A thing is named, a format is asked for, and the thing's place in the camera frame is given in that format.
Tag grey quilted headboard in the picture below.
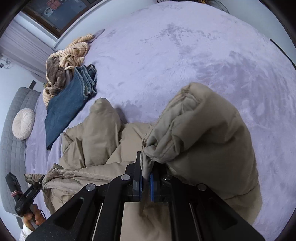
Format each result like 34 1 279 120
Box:
1 87 40 215

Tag dark framed window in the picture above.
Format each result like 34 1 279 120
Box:
23 0 102 38

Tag beige puffer jacket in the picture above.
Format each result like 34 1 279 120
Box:
24 82 263 241

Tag standing fan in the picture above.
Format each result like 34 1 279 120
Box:
206 0 229 14

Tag person's left hand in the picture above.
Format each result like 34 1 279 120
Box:
23 204 46 231

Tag folded blue jeans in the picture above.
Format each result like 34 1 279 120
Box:
45 64 97 150

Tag round white cushion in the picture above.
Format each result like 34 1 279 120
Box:
12 108 35 140

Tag lavender fleece blanket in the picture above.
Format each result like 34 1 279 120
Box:
26 1 295 240

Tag brown and striped clothes pile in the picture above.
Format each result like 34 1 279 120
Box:
42 34 95 107

